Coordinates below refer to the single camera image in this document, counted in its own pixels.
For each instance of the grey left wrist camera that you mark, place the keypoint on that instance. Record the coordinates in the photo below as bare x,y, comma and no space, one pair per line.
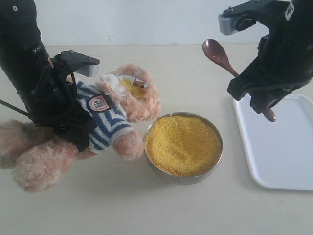
76,62

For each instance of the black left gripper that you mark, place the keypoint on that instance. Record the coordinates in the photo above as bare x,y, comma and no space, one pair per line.
49,93

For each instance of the yellow millet grains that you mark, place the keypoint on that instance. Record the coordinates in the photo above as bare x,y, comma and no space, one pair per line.
183,147

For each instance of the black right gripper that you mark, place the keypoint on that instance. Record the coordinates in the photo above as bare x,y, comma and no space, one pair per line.
285,56

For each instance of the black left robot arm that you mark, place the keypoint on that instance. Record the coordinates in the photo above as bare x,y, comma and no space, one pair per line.
18,28

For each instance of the tan teddy bear striped sweater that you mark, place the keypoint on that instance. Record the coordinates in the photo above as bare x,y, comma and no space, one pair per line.
38,158

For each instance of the steel bowl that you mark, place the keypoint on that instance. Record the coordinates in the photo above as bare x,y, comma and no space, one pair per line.
183,177

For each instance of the white plastic tray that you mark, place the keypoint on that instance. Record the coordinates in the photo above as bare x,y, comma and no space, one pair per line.
279,154

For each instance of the dark red wooden spoon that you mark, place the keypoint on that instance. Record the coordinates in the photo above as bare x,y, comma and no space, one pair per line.
215,52

